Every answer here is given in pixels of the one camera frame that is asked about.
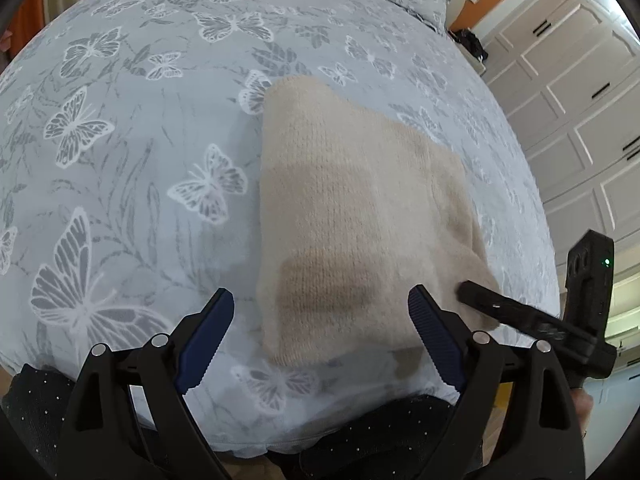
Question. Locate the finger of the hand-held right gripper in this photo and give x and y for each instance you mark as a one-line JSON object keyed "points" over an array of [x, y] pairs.
{"points": [[510, 312]]}

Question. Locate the beige sweater with black hearts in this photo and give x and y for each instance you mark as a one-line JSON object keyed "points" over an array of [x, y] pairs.
{"points": [[350, 210]]}

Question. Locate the butterfly print duvet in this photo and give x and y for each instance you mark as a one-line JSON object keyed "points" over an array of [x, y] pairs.
{"points": [[125, 135]]}

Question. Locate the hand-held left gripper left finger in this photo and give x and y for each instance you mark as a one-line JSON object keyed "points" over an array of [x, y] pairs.
{"points": [[205, 347]]}

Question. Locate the person's right hand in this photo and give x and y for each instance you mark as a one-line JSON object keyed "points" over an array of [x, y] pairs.
{"points": [[584, 410]]}

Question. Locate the orange curtain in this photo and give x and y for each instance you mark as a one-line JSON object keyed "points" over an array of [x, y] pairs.
{"points": [[30, 15]]}

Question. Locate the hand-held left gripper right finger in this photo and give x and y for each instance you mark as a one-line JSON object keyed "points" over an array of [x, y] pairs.
{"points": [[439, 347]]}

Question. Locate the white panelled wardrobe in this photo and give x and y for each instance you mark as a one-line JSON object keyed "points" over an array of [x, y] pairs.
{"points": [[575, 110]]}

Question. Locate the person's dark sparkly clothing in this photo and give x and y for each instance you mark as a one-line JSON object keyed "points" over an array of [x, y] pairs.
{"points": [[380, 440]]}

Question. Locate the white nightstand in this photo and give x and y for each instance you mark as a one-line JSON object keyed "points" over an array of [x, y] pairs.
{"points": [[480, 67]]}

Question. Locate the black bag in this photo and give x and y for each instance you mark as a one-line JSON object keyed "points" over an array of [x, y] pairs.
{"points": [[469, 44]]}

